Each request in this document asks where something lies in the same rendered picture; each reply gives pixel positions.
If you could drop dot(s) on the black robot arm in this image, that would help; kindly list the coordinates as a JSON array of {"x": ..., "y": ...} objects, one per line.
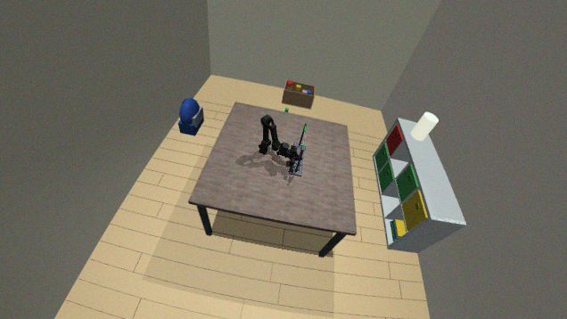
[{"x": 276, "y": 145}]

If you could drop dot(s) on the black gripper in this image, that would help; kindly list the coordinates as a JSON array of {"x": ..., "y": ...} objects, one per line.
[{"x": 292, "y": 158}]

